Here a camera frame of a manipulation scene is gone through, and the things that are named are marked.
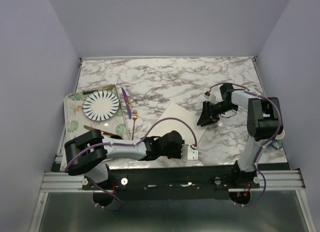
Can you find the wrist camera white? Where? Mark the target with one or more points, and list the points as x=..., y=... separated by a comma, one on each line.
x=189, y=153
x=210, y=97

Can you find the aluminium frame rail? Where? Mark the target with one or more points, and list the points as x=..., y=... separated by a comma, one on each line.
x=278, y=180

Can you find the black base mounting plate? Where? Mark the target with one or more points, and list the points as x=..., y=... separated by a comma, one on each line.
x=173, y=183

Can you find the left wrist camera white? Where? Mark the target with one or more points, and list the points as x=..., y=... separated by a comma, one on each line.
x=189, y=153

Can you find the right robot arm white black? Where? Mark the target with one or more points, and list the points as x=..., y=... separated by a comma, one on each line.
x=264, y=120

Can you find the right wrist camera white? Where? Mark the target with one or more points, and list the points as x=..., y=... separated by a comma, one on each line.
x=210, y=97

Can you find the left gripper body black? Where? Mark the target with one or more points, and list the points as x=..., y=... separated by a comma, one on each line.
x=175, y=153

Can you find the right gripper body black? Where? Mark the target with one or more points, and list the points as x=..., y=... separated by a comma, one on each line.
x=220, y=107

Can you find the blue grey mug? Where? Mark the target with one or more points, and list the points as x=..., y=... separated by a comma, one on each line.
x=277, y=144

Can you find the leaf pattern serving tray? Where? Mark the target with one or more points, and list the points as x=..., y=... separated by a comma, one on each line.
x=75, y=120

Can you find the iridescent purple utensil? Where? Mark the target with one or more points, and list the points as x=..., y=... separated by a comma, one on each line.
x=126, y=100

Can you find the white cloth napkin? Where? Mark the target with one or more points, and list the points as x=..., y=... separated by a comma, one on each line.
x=176, y=111

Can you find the rose gold fork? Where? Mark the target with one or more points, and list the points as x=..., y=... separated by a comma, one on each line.
x=134, y=118

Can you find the white plate blue stripes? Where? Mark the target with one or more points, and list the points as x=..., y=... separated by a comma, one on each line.
x=100, y=105

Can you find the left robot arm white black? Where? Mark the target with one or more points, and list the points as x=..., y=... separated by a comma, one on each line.
x=85, y=153

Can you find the green chopsticks on tray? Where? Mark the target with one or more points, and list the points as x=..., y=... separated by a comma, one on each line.
x=108, y=88

